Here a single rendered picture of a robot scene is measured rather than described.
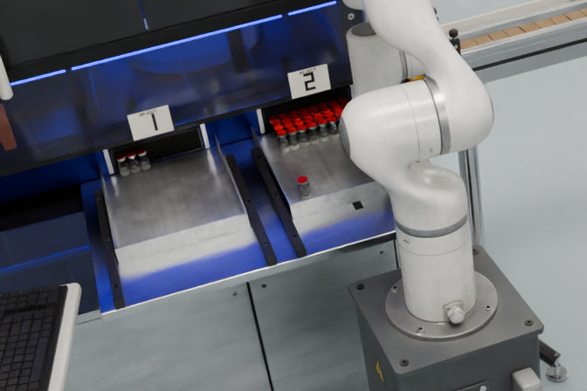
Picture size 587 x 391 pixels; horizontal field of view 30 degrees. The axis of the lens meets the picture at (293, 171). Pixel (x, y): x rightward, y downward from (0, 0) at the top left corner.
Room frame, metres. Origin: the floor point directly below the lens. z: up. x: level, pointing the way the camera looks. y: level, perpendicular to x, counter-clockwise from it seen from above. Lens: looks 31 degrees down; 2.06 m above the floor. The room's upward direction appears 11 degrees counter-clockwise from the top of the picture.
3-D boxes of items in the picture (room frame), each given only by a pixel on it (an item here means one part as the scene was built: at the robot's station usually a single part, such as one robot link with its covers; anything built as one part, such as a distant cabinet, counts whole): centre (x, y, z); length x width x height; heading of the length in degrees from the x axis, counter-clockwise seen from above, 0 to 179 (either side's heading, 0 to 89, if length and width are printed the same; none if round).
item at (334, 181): (1.94, -0.08, 0.90); 0.34 x 0.26 x 0.04; 9
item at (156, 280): (1.86, 0.08, 0.87); 0.70 x 0.48 x 0.02; 99
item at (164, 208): (1.90, 0.26, 0.90); 0.34 x 0.26 x 0.04; 9
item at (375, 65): (1.77, -0.18, 1.17); 0.09 x 0.08 x 0.13; 94
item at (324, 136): (2.03, -0.07, 0.90); 0.18 x 0.02 x 0.05; 99
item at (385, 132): (1.44, -0.17, 1.16); 0.19 x 0.12 x 0.24; 95
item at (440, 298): (1.45, -0.20, 0.95); 0.19 x 0.19 x 0.18
